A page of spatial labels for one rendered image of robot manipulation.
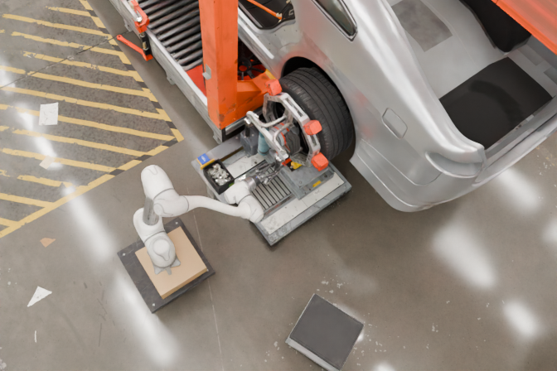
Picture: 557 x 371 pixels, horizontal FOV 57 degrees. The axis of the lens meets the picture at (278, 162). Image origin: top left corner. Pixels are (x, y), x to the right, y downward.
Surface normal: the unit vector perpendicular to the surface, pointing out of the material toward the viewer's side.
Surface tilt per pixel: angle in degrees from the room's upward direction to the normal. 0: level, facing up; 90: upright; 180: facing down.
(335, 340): 0
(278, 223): 0
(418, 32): 2
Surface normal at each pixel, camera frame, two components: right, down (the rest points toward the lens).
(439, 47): 0.29, -0.16
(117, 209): 0.07, -0.46
